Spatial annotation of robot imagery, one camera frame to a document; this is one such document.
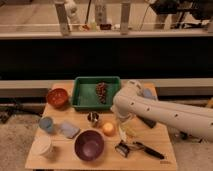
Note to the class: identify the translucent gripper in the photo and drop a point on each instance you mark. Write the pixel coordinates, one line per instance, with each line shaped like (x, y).
(124, 124)

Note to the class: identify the orange apple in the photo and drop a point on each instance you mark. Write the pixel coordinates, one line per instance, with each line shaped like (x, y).
(108, 129)

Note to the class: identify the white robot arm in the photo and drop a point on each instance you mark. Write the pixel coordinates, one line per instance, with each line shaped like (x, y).
(196, 121)

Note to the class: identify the green plastic tray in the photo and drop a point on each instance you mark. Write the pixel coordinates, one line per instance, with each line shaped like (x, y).
(84, 96)

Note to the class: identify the banana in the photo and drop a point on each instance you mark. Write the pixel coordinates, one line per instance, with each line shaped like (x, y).
(124, 136)

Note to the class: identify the black rectangular block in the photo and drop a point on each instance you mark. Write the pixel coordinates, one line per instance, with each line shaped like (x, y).
(148, 122)

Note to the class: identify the small metal cup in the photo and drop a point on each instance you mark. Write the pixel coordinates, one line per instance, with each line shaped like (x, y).
(93, 118)

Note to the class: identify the blue sponge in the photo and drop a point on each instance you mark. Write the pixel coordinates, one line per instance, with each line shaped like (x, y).
(148, 94)

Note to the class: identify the purple bowl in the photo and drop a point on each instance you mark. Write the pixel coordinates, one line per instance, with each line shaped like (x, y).
(89, 145)

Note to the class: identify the bunch of dark grapes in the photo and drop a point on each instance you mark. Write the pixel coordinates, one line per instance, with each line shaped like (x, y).
(101, 91)

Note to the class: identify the blue folded cloth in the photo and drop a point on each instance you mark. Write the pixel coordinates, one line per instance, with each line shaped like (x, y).
(68, 129)

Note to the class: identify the red bowl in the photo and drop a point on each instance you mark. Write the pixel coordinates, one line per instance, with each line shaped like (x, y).
(57, 98)

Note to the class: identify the blue cup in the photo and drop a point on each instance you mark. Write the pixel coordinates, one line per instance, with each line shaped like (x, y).
(46, 124)

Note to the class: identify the white cup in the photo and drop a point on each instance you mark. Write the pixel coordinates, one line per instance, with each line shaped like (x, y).
(42, 146)

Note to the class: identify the black handled peeler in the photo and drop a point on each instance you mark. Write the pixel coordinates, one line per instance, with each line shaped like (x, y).
(149, 150)

